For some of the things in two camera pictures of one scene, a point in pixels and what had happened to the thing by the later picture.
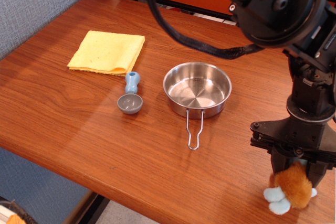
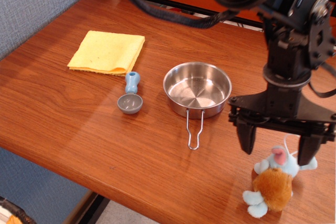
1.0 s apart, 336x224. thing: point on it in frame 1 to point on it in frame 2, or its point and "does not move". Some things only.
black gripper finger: x=280 y=162 to x=247 y=134
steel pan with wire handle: x=195 y=91 does not move
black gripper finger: x=316 y=171 to x=309 y=145
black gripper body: x=315 y=141 to x=284 y=109
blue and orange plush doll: x=294 y=189 to x=272 y=182
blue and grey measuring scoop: x=131 y=103 does not move
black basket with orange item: x=10 y=213 does not move
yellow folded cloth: x=107 y=53 does not move
